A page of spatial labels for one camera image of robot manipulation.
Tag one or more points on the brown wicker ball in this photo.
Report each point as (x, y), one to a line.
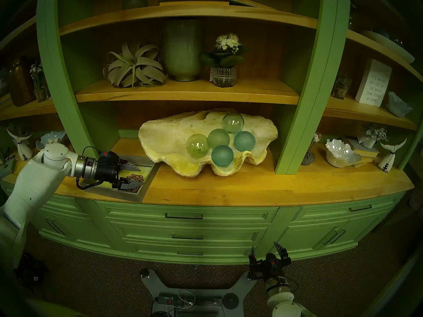
(136, 177)

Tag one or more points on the white shell shaped bowl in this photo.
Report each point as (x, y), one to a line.
(340, 156)

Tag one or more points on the white flower plant glass pot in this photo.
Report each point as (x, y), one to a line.
(224, 78)

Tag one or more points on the black round cap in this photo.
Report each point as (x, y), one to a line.
(230, 301)

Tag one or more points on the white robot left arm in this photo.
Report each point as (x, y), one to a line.
(33, 187)

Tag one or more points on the small bird figurine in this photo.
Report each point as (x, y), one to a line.
(308, 159)

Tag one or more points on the tall green ceramic vase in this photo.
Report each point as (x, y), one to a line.
(181, 49)

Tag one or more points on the grey square tray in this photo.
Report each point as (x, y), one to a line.
(145, 170)

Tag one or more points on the dark green sphere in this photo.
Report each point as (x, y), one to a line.
(134, 3)

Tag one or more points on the dark teal glass ball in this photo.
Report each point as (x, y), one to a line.
(381, 33)

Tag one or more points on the grey cover book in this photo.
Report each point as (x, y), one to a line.
(353, 142)

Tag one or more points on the pale blue shell bowl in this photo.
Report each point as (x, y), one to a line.
(49, 136)

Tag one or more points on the white flowers white pot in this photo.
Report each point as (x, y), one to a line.
(368, 142)

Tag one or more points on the flat wooden board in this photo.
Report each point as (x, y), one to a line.
(195, 3)

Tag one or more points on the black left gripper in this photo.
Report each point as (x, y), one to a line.
(107, 169)

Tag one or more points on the black red floor device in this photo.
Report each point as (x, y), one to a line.
(31, 271)

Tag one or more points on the tan cover book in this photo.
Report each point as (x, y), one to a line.
(365, 160)

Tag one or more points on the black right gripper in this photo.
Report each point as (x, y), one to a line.
(271, 266)

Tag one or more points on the giant clam shell bowl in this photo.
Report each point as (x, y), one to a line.
(162, 138)

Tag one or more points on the frosted teal glass ball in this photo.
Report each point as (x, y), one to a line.
(222, 156)
(244, 141)

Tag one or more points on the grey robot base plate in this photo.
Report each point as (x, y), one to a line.
(152, 285)

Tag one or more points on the black power strip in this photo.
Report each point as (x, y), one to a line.
(205, 300)

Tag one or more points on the black star knob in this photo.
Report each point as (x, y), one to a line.
(144, 273)
(252, 276)

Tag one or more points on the clear green glass ball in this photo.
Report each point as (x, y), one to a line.
(197, 145)

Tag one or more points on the green wooden shelf cabinet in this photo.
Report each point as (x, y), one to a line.
(218, 217)

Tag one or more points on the large white dish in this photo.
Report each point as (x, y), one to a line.
(390, 46)

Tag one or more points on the white beach quote sign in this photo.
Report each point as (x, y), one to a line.
(373, 83)

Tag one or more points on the frosted pale green glass ball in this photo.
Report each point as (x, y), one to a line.
(218, 137)

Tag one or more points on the small plant dark pot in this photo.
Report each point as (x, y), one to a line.
(340, 92)

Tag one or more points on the grey green air plant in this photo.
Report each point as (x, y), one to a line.
(135, 65)

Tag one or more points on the small flowers glass vase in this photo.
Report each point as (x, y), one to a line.
(41, 94)

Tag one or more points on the white whale tail figurine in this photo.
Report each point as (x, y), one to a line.
(387, 161)
(22, 149)

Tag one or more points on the brown glass bottle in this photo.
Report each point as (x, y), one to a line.
(20, 83)

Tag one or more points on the pale blue wavy bowl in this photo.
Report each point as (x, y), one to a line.
(398, 106)

